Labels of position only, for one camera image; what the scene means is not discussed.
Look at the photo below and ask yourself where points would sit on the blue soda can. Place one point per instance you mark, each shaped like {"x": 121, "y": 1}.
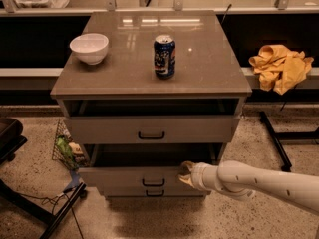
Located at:
{"x": 164, "y": 56}

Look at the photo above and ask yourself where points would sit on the grey top drawer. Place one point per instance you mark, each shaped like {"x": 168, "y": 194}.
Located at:
{"x": 176, "y": 129}

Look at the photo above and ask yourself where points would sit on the black stand base right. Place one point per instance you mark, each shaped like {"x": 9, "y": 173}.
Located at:
{"x": 278, "y": 137}

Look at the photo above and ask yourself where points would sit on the dark chair seat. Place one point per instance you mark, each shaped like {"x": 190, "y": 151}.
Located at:
{"x": 11, "y": 138}

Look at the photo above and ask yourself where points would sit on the grey drawer cabinet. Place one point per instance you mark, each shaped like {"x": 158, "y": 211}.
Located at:
{"x": 207, "y": 81}

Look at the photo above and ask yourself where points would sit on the wire mesh waste basket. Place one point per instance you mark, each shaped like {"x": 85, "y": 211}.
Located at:
{"x": 66, "y": 150}

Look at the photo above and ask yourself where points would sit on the grey drawer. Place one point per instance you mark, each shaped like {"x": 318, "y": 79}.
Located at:
{"x": 145, "y": 165}
{"x": 152, "y": 192}
{"x": 176, "y": 129}

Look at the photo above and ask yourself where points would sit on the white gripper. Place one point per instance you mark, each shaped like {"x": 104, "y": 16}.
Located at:
{"x": 197, "y": 176}

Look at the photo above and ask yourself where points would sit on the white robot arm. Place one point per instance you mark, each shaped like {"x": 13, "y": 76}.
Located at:
{"x": 240, "y": 181}

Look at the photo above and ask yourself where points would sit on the yellow crumpled cloth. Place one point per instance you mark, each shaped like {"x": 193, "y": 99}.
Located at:
{"x": 280, "y": 69}

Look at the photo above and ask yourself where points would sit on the grey bottom drawer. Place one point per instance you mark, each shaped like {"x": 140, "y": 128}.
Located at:
{"x": 152, "y": 192}

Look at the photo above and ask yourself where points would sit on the white ceramic bowl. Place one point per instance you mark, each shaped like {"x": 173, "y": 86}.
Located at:
{"x": 91, "y": 48}

